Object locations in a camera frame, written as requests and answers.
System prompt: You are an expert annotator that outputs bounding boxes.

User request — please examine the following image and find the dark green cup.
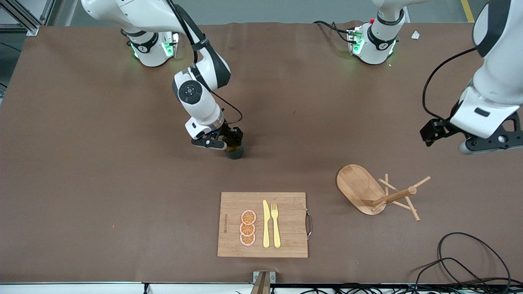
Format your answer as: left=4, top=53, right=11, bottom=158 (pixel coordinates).
left=224, top=136, right=245, bottom=160

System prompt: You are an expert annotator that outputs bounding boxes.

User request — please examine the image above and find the bamboo cutting board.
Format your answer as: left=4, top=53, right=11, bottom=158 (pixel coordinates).
left=217, top=192, right=313, bottom=258

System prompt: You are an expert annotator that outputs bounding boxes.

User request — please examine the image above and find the wooden mug tree stand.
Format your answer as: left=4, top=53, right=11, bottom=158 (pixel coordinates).
left=336, top=164, right=431, bottom=222

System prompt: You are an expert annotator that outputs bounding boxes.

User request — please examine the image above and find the yellow plastic knife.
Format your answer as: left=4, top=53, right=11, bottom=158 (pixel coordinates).
left=262, top=200, right=271, bottom=248

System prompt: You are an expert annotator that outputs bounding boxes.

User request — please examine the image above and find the yellow plastic fork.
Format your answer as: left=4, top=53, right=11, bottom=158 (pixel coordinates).
left=270, top=203, right=282, bottom=248

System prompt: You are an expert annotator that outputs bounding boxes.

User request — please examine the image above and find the brown table cover sheet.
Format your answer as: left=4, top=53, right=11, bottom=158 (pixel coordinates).
left=0, top=20, right=523, bottom=285

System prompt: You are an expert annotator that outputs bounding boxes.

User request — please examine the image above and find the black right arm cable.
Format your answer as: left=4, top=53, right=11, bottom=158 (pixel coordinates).
left=163, top=0, right=244, bottom=125

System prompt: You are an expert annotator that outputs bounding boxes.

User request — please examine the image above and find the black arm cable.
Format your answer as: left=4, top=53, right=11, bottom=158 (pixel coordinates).
left=422, top=47, right=478, bottom=121
left=163, top=0, right=244, bottom=125

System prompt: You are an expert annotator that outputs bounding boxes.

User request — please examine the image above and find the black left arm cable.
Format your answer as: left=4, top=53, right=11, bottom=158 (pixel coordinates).
left=422, top=47, right=478, bottom=121

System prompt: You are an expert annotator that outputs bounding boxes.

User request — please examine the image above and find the looped black cable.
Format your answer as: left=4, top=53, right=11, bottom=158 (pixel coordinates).
left=415, top=232, right=512, bottom=294

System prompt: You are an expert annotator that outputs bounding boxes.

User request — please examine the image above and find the black left base cable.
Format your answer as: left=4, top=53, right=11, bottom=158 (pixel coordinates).
left=313, top=20, right=353, bottom=44

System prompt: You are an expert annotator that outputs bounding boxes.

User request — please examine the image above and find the metal table edge bracket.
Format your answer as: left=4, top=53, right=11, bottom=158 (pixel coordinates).
left=250, top=271, right=276, bottom=294

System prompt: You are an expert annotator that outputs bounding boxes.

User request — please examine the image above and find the black cable bundle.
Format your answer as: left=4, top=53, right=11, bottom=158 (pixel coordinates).
left=270, top=282, right=523, bottom=294

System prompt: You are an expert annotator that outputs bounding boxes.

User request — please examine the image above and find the white table edge rail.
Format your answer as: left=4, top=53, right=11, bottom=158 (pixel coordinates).
left=0, top=282, right=254, bottom=294

